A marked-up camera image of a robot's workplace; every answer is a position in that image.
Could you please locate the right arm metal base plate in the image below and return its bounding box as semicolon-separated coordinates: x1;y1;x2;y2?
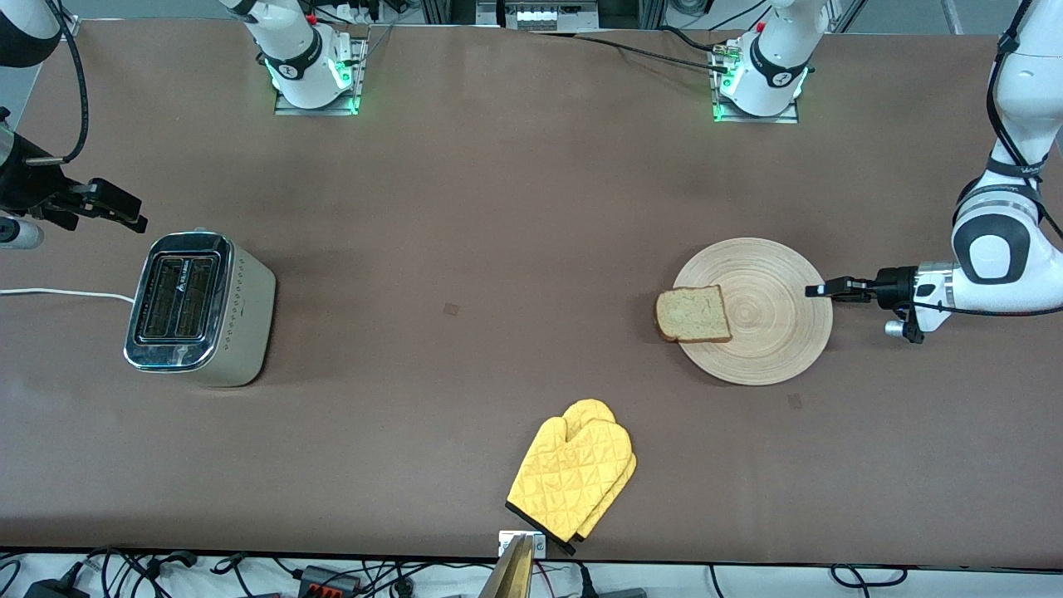
274;37;368;117

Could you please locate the yellow quilted oven mitt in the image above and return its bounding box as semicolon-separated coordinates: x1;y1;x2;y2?
506;415;635;556
563;399;638;545

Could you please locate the beige chrome two-slot toaster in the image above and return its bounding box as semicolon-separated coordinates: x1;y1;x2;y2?
123;228;277;389

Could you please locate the short black table cable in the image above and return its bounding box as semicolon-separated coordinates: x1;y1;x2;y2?
659;25;725;54

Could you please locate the brown bread slice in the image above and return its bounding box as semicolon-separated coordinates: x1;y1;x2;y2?
654;285;733;344

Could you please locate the gold aluminium profile bar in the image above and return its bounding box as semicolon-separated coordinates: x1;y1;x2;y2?
479;534;534;598

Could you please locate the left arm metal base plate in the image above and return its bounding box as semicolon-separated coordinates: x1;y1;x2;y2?
713;42;800;124

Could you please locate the white power strip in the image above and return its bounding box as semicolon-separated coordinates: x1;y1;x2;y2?
502;2;599;32

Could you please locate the round wooden plate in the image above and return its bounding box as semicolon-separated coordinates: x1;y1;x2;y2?
671;238;834;386

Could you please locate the long black table cable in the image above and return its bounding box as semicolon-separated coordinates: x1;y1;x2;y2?
531;32;732;72

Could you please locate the white toaster power cord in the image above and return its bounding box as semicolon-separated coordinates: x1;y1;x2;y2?
0;287;135;304

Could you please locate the red and black connector block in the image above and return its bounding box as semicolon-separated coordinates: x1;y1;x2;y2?
299;566;360;597

